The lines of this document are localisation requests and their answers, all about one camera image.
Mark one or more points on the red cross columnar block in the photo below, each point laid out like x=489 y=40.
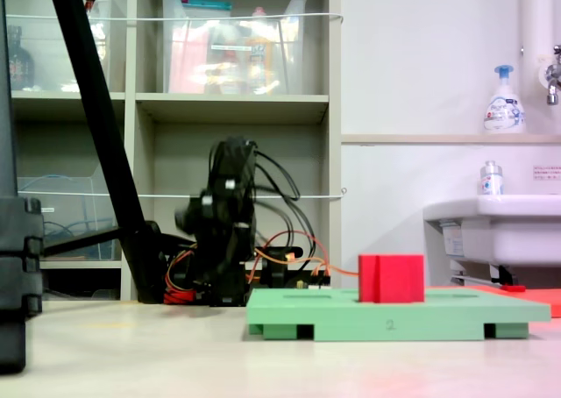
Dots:
x=394 y=279

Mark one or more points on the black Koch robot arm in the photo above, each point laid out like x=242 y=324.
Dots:
x=234 y=165

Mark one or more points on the green shape-hole board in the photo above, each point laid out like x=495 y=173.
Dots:
x=394 y=317

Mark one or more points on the beige shelf unit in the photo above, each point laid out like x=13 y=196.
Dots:
x=232 y=106

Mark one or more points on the black tripod brace bar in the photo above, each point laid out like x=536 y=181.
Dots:
x=79 y=241

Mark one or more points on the green-terminal circuit board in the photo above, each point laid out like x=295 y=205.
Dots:
x=315 y=285

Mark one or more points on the black tripod leg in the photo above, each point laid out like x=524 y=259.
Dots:
x=6 y=108
x=96 y=108

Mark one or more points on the notched black stack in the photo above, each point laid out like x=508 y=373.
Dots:
x=17 y=249

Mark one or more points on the large clear plastic bin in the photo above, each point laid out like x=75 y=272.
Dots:
x=289 y=65

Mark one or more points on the dark round bottle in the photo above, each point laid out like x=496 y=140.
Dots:
x=19 y=65

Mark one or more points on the small clear bottle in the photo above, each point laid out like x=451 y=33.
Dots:
x=491 y=181

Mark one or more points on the white sink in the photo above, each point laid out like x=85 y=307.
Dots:
x=504 y=236

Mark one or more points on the white pump soap bottle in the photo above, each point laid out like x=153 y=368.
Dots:
x=504 y=108

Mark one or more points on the metal faucet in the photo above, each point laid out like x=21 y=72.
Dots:
x=553 y=80

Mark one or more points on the black sink bracket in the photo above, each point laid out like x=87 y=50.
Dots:
x=504 y=275

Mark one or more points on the pink wall label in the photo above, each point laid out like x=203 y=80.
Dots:
x=548 y=173

